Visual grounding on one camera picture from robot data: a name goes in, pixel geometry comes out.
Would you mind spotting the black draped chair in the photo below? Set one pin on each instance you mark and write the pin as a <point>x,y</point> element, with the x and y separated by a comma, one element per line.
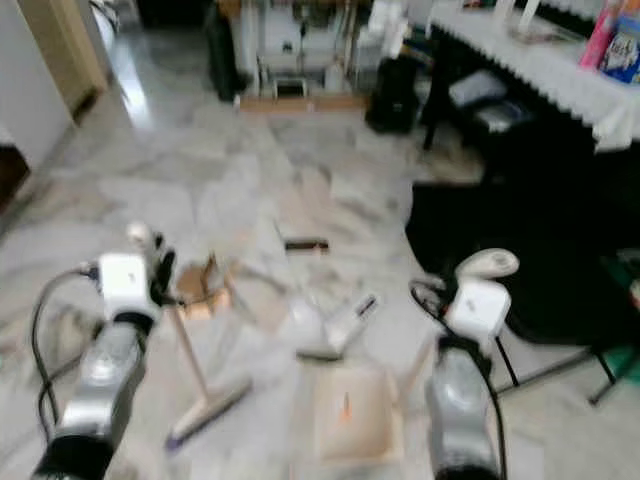
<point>530,230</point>

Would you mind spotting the wooden door frame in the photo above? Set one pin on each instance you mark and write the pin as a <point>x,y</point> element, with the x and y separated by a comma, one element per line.
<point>65,45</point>

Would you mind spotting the dark wooden staircase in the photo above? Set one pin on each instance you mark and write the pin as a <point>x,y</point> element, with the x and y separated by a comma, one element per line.
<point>12,175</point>

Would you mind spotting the torn brown cardboard piece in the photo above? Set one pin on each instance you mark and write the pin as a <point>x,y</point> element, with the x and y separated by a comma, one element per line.
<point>205,285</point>

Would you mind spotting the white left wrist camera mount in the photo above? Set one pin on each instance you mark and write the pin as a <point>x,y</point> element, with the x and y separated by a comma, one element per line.
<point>124,280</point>

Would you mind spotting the white shelf unit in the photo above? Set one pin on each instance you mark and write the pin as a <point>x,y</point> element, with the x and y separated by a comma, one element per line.
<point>300,40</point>

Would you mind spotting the beige broom purple bristles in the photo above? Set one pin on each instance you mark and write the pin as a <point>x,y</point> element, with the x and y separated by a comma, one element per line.
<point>215,405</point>

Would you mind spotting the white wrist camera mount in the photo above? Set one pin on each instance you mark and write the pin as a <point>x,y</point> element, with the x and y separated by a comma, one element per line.
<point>478,308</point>
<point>124,280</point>

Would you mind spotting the table with white cloth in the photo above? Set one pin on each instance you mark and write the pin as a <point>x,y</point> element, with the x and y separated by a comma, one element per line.
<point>540,60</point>

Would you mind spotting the pink bottle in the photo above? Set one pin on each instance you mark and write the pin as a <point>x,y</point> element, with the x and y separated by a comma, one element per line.
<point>600,35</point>

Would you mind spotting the long wooden plank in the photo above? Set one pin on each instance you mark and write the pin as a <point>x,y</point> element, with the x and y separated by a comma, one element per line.
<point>300,102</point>

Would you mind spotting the white crumpled paper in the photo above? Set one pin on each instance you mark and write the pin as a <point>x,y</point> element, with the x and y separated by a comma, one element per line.
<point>300,320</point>

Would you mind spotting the black stool with cushion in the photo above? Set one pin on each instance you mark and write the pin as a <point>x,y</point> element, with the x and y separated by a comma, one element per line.
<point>485,95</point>

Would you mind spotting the black bag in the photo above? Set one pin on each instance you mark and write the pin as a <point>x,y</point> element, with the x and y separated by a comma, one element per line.
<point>392,95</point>

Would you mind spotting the blue printed box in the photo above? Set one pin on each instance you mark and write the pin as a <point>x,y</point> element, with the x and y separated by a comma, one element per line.
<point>622,50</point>

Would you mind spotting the long white box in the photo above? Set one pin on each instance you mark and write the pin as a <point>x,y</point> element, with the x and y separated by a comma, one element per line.
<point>352,320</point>

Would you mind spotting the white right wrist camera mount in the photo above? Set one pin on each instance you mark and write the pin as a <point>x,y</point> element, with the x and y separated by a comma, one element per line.
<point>478,308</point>

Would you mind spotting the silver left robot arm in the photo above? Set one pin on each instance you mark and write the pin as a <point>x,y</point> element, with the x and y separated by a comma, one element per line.
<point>105,380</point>

